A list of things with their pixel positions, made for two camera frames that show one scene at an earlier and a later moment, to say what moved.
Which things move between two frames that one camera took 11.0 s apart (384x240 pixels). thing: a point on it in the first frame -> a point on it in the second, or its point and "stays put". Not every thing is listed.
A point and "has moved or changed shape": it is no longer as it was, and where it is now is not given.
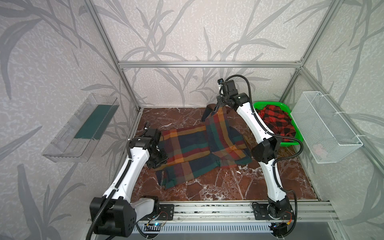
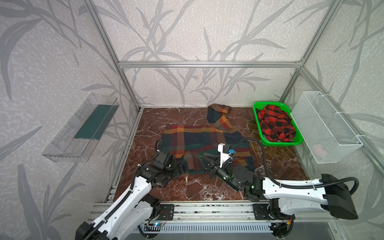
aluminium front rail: [242, 210] stays put
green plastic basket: [283, 106] stays put
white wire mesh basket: [326, 135] stays put
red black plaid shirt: [278, 121] stays put
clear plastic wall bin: [76, 140] stays put
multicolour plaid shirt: [219, 143] has moved or changed shape
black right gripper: [222, 100] -> [212, 167]
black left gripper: [147, 132] -> [177, 166]
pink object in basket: [319, 149] stays put
